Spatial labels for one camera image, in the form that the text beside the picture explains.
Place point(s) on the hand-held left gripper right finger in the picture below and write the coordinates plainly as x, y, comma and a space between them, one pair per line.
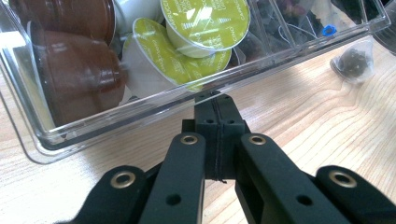
264, 174

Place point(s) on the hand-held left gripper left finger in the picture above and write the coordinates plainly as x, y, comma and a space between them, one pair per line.
186, 174

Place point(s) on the clear drawer with capsules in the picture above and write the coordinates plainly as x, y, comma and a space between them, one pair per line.
99, 129

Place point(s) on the clear pyramid tea bag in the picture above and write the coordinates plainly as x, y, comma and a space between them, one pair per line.
353, 62

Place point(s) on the green lid coffee capsule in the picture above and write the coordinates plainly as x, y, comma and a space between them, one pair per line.
158, 56
205, 23
218, 62

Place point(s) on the brown coffee capsule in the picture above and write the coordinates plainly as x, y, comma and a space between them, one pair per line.
81, 77
68, 15

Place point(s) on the small blue tag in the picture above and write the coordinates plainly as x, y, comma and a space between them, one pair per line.
329, 30

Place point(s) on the white coffee capsule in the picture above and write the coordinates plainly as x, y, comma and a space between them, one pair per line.
137, 12

